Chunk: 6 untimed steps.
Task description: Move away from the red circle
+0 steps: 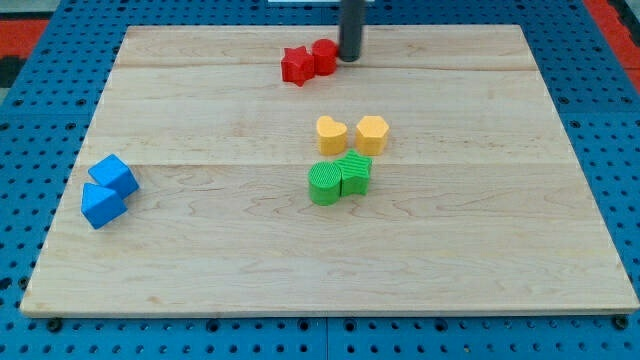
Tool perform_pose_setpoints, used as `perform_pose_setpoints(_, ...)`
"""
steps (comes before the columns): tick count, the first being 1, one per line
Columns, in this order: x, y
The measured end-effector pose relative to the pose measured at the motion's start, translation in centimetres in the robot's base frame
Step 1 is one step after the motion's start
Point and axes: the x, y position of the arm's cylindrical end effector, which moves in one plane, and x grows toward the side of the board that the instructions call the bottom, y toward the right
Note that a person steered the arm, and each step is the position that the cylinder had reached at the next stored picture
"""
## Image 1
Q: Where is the light wooden board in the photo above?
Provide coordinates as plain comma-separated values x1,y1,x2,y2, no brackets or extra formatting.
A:
21,25,639,318

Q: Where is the green cylinder block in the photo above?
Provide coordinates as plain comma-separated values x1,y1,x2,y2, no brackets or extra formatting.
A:
308,161,342,206

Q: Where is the yellow heart block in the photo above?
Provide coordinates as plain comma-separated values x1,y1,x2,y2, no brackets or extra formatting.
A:
316,116,348,156

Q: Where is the green star block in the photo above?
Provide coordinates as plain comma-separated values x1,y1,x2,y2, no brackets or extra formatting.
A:
334,149,373,197

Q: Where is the red cylinder block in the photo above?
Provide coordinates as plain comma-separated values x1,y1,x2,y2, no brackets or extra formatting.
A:
311,38,338,76

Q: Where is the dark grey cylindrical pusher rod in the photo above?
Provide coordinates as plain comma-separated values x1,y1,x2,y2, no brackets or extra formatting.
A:
338,0,366,62

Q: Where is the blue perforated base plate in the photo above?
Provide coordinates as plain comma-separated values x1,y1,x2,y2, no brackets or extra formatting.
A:
1,1,639,359

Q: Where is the red star block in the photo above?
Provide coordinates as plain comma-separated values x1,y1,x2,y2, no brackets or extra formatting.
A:
280,46,315,87

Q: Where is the yellow hexagon block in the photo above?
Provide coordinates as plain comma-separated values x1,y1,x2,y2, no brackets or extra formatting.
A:
355,115,390,156

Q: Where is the blue triangle block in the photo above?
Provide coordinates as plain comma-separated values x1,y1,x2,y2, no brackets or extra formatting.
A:
81,183,127,229

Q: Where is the blue cube block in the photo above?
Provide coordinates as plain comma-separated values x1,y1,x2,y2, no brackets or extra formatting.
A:
88,154,139,199

